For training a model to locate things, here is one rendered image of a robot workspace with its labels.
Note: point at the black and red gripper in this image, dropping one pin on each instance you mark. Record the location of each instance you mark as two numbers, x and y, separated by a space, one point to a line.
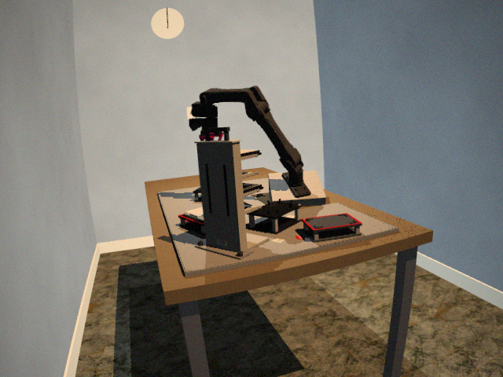
212 123

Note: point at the black rectangular frame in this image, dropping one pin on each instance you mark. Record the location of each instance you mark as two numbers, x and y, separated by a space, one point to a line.
197 198

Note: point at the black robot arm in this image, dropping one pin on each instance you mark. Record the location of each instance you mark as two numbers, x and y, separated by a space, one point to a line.
259 111

